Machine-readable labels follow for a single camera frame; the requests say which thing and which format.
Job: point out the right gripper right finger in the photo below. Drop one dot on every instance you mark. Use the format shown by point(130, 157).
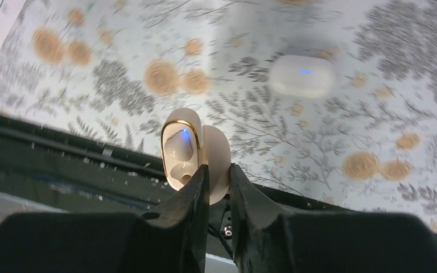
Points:
point(269, 238)

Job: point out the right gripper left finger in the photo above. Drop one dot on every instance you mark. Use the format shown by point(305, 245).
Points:
point(172, 237)

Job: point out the beige earbud charging case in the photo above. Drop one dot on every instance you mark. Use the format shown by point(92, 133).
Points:
point(210, 147)

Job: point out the floral patterned table mat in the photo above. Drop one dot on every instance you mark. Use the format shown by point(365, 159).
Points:
point(113, 71)

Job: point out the beige wireless earbud far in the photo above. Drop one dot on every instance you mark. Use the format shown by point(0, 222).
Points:
point(181, 174)

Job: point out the beige wireless earbud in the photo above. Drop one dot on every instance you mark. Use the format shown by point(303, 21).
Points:
point(181, 174)
point(179, 146)

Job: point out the beige wireless earbud near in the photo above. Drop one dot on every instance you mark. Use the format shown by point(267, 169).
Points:
point(179, 146)

